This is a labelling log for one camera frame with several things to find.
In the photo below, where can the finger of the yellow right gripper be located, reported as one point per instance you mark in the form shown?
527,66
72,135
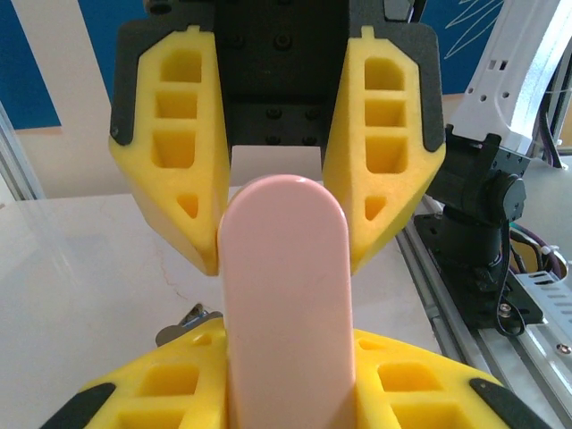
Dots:
210,156
344,156

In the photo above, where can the small clear vial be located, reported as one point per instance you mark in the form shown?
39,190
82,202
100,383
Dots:
286,290

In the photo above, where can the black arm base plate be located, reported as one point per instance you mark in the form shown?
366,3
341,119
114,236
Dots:
529,308

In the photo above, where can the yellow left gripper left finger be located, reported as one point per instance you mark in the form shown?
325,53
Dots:
125,380

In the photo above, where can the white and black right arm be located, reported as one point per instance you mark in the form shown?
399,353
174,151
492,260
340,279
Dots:
496,103

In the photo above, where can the aluminium mounting rail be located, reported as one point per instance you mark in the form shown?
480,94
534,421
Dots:
500,384

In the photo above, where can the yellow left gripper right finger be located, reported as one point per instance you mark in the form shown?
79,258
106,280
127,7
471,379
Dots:
447,375

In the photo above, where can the aluminium frame post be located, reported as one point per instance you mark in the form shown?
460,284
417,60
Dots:
19,165

